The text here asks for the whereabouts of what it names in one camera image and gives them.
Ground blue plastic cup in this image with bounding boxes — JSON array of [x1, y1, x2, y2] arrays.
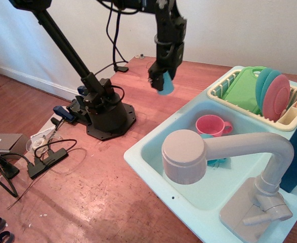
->
[[157, 71, 174, 96]]

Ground grey toy faucet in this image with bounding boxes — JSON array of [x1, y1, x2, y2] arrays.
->
[[161, 130, 294, 242]]

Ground green cutting board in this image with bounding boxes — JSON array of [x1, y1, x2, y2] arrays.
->
[[222, 66, 265, 114]]

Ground black power adapter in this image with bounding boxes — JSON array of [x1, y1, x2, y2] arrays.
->
[[0, 159, 20, 179]]

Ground clear plastic bag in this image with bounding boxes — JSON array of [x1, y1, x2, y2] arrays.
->
[[26, 130, 61, 156]]

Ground teal item under faucet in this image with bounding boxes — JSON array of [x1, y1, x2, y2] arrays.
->
[[200, 134, 227, 167]]

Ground pink plastic plate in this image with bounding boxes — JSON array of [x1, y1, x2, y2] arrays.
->
[[262, 74, 290, 122]]

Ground light blue toy sink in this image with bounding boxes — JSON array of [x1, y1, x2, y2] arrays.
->
[[123, 65, 297, 243]]

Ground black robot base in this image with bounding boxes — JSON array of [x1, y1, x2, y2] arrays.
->
[[67, 78, 136, 141]]

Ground teal plastic plate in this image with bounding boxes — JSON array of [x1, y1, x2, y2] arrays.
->
[[256, 68, 281, 110]]

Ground cream dish rack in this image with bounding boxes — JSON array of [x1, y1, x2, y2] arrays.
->
[[207, 67, 297, 131]]

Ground black usb hub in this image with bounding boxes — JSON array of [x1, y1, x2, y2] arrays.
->
[[27, 148, 68, 179]]

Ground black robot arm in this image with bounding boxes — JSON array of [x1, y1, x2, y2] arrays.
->
[[11, 1, 187, 109]]

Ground pink plastic mug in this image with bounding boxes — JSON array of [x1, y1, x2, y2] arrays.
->
[[195, 114, 233, 137]]

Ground blue clamp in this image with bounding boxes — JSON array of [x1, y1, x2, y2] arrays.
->
[[53, 106, 75, 123]]

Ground black cable clamp foot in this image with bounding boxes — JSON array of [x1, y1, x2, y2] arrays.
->
[[114, 65, 129, 72]]

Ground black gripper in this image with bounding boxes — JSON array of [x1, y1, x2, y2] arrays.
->
[[148, 1, 187, 91]]

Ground grey cardboard box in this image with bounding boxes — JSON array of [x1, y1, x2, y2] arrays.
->
[[0, 134, 28, 159]]

